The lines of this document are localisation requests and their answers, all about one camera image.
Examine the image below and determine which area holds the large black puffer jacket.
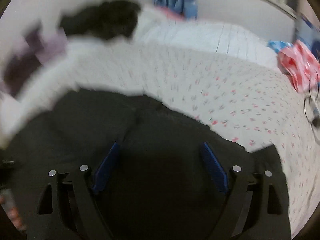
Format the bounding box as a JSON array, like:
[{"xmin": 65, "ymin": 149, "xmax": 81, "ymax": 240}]
[{"xmin": 1, "ymin": 89, "xmax": 291, "ymax": 239}]

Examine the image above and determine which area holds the cherry print bed sheet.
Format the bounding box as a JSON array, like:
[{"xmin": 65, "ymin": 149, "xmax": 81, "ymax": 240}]
[{"xmin": 1, "ymin": 38, "xmax": 319, "ymax": 236}]

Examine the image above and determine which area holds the pink checkered cloth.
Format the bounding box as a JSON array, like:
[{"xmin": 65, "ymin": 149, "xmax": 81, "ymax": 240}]
[{"xmin": 278, "ymin": 40, "xmax": 319, "ymax": 93}]

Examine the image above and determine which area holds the light blue patterned cloth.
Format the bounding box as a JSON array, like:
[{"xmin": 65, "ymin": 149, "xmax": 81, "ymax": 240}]
[{"xmin": 267, "ymin": 41, "xmax": 293, "ymax": 54}]

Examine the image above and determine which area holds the purple lilac folded jacket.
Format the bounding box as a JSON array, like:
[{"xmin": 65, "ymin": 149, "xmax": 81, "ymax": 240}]
[{"xmin": 1, "ymin": 22, "xmax": 67, "ymax": 98}]

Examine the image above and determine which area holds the crumpled black jacket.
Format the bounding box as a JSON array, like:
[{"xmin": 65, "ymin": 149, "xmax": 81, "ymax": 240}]
[{"xmin": 59, "ymin": 0, "xmax": 141, "ymax": 40}]

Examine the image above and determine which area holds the white striped duvet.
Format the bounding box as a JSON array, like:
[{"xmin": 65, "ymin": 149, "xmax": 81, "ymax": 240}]
[{"xmin": 133, "ymin": 5, "xmax": 280, "ymax": 72}]

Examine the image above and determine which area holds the pink pillow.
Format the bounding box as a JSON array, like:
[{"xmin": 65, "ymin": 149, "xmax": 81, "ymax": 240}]
[{"xmin": 155, "ymin": 7, "xmax": 185, "ymax": 21}]

